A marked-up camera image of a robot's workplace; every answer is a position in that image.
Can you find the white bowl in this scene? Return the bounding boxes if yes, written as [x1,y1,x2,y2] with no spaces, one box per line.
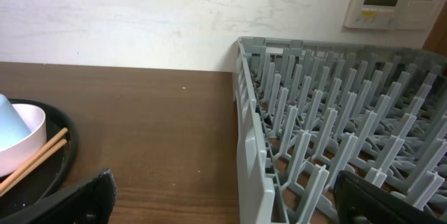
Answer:
[1,103,47,177]

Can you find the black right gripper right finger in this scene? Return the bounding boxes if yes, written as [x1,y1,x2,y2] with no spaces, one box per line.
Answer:
[332,170,443,224]

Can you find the light blue cup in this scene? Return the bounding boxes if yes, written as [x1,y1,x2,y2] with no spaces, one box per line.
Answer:
[1,94,31,151]

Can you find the grey dishwasher rack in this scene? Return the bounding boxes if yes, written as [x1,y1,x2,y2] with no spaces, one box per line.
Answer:
[233,36,446,223]

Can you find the white wall control panel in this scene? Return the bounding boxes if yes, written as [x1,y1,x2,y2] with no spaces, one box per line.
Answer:
[344,0,445,31]

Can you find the wooden chopstick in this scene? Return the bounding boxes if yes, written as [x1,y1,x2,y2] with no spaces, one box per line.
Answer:
[1,139,67,196]
[1,128,68,191]

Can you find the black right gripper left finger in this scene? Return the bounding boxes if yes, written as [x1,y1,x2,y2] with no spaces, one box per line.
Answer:
[1,168,117,224]

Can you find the round black tray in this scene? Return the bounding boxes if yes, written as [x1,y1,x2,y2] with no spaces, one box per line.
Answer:
[1,98,79,218]

